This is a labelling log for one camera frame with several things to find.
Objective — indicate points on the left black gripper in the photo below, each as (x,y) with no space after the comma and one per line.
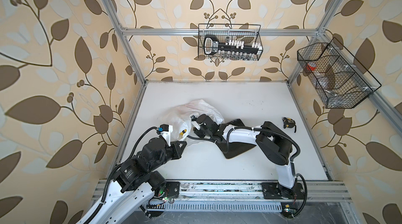
(177,151)

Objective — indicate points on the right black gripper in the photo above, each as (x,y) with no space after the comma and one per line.
(197,132)

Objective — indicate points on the white plastic bag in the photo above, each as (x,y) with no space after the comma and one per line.
(179,118)

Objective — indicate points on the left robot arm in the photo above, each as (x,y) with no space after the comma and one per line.
(135,182)

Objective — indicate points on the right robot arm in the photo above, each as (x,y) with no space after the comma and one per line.
(281,150)

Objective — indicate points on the black tray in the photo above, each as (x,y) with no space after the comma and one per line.
(240,141)

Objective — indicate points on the black socket tool set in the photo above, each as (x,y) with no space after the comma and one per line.
(212,45)

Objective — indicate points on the black yellow tape measure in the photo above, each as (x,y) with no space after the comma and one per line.
(289,123)

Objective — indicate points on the red item in basket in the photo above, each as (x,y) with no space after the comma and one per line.
(311,67)

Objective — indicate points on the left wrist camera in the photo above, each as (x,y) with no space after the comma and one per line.
(165,131)

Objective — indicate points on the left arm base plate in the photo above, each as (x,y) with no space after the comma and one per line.
(168,190)

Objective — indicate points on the rear black wire basket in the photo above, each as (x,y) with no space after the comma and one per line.
(246,32)

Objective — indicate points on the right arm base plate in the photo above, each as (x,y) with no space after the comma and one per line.
(277,191)

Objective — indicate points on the side black wire basket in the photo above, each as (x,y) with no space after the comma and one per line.
(341,80)

